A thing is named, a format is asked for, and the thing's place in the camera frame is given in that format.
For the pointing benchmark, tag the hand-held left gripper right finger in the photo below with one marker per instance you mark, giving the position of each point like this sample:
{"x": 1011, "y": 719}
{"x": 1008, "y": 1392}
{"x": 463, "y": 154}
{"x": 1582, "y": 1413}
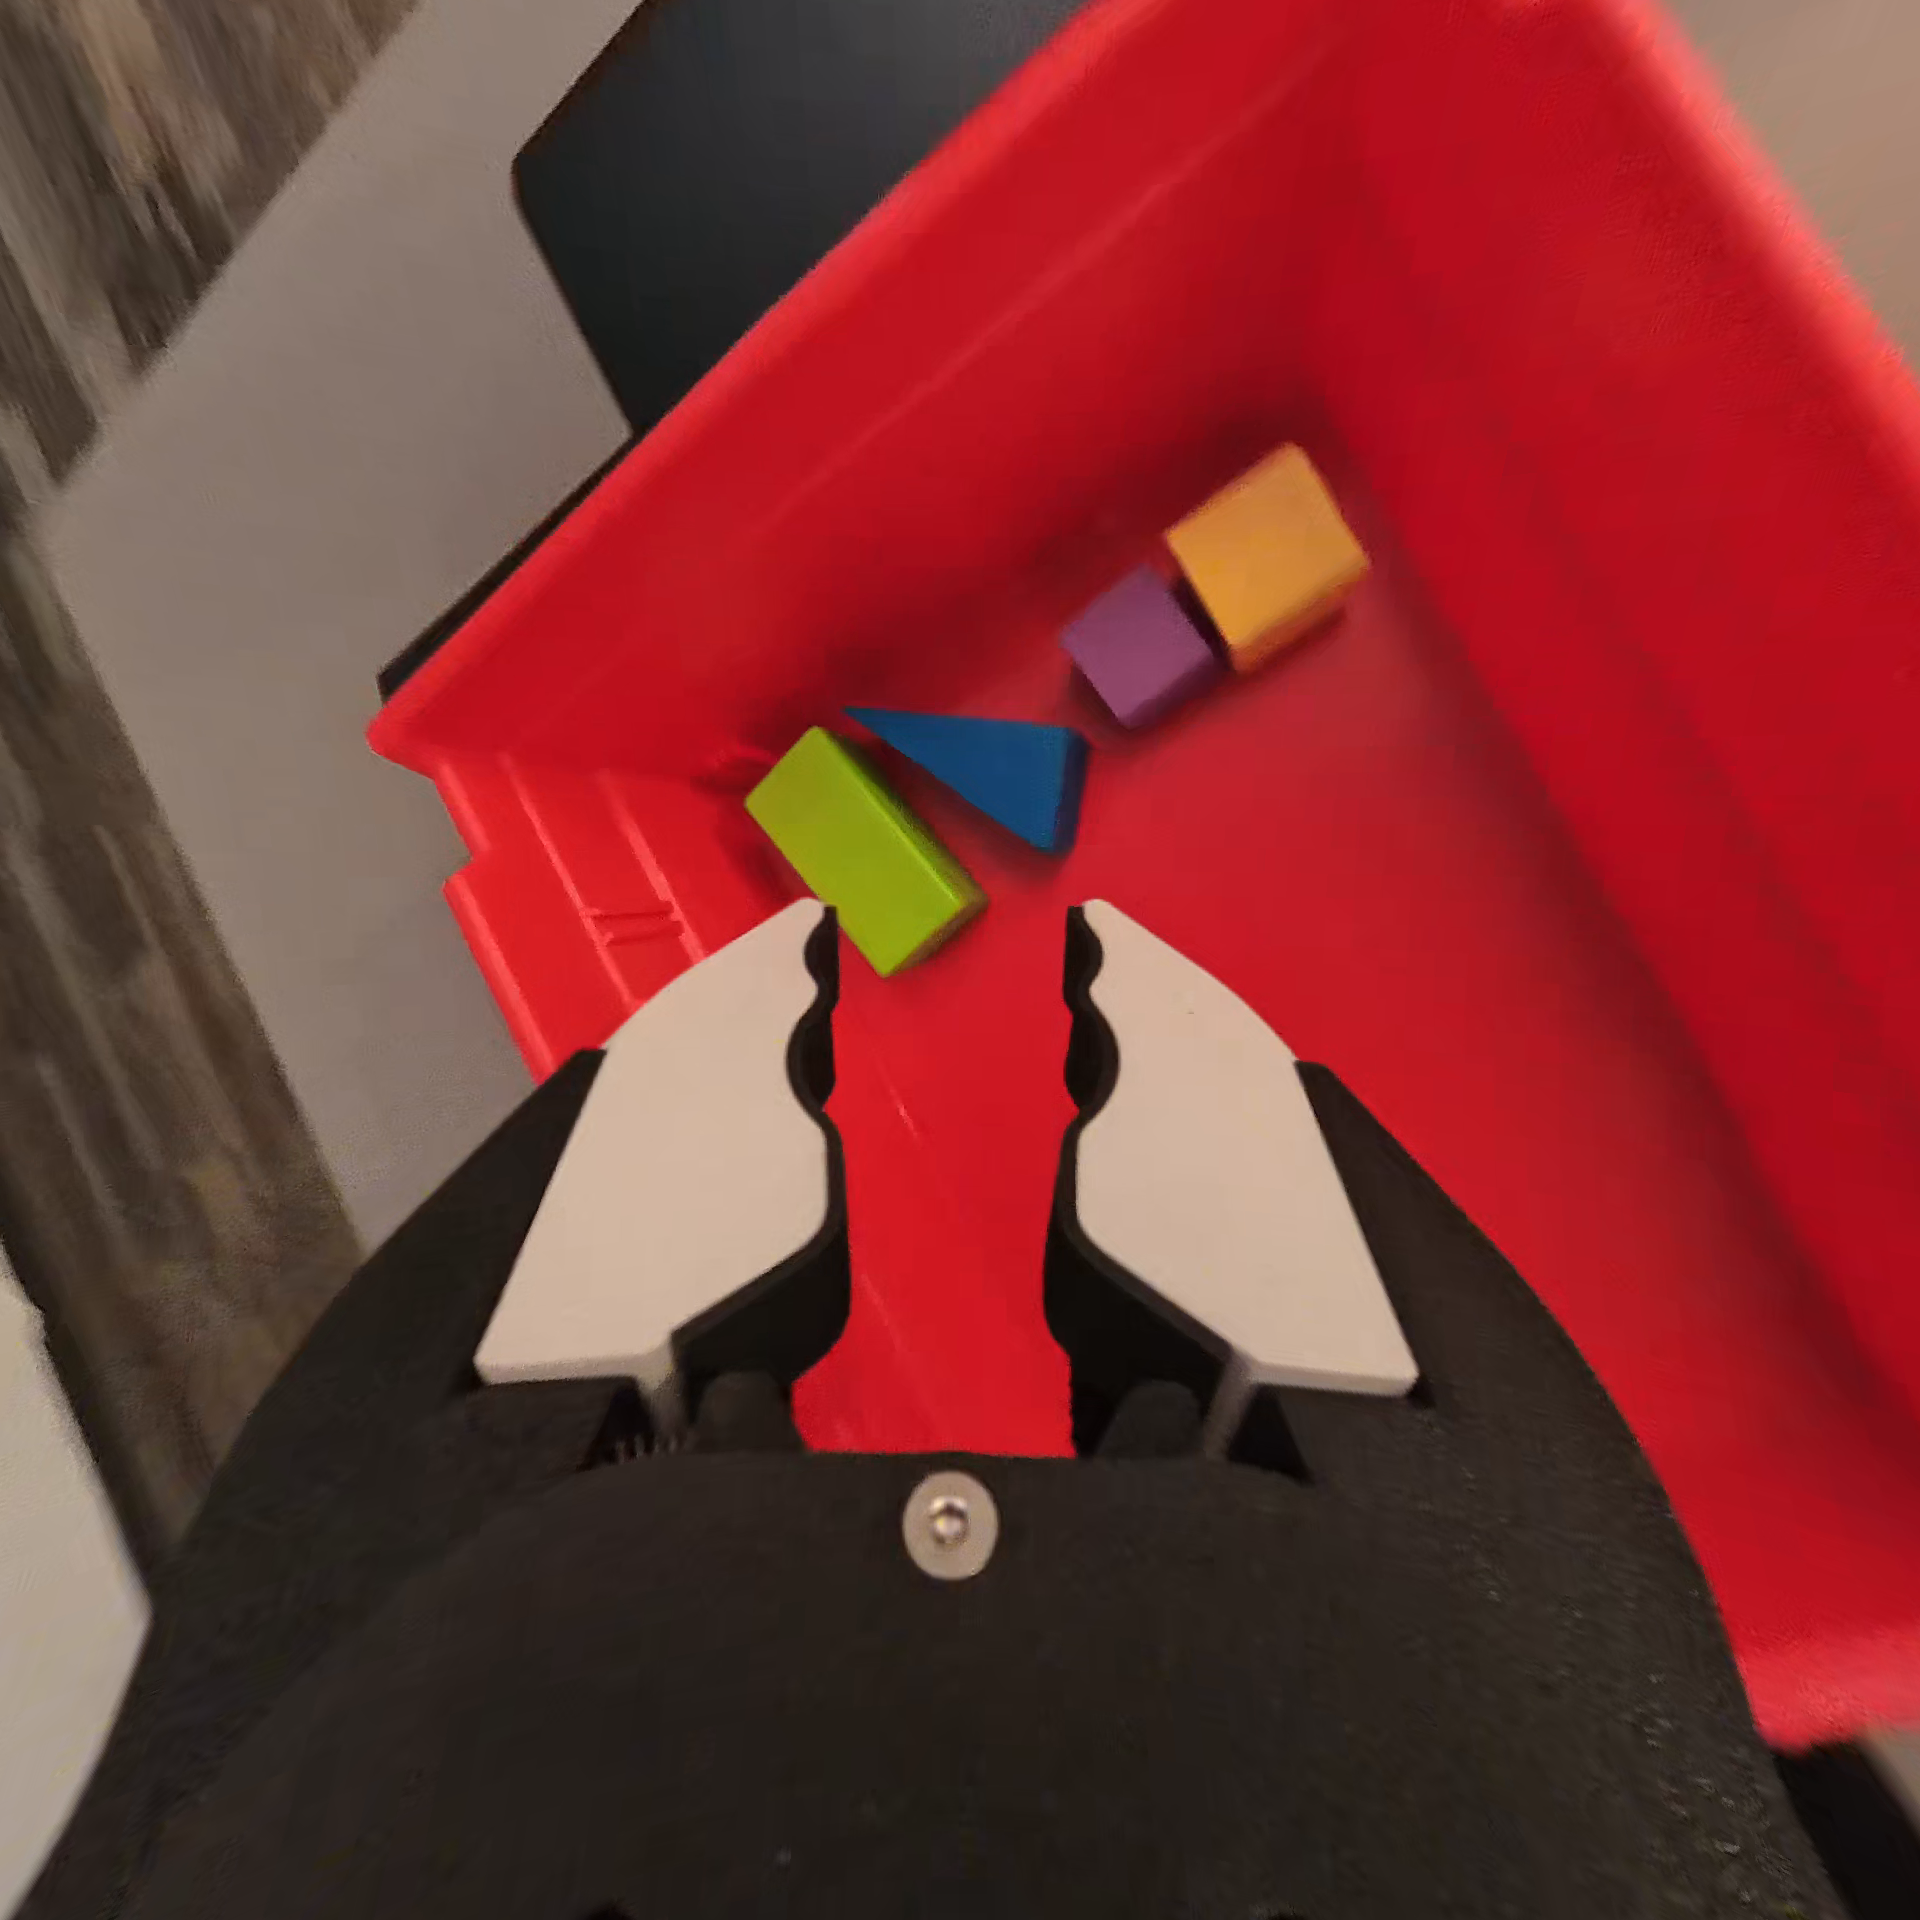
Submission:
{"x": 1230, "y": 1202}

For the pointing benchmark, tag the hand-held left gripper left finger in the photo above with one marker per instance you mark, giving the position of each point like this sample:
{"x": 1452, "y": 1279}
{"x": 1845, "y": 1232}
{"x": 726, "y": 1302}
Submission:
{"x": 676, "y": 1184}

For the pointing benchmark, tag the red plastic bin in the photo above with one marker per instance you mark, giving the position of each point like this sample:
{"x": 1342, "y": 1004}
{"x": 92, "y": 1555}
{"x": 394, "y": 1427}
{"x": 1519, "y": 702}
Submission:
{"x": 1350, "y": 1050}

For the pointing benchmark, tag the long green wooden block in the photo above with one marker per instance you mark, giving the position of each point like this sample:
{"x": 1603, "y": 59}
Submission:
{"x": 863, "y": 856}

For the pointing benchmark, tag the blue wooden triangle block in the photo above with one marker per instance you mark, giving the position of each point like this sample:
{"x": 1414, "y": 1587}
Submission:
{"x": 1005, "y": 764}

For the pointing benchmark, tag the purple wooden block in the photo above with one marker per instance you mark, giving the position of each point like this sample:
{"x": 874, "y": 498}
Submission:
{"x": 1149, "y": 653}

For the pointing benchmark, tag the orange wooden block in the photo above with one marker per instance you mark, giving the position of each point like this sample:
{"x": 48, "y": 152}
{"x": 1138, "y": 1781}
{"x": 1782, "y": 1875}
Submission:
{"x": 1268, "y": 556}

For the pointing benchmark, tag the dark flat pad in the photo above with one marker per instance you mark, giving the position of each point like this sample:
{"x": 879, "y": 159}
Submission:
{"x": 720, "y": 181}

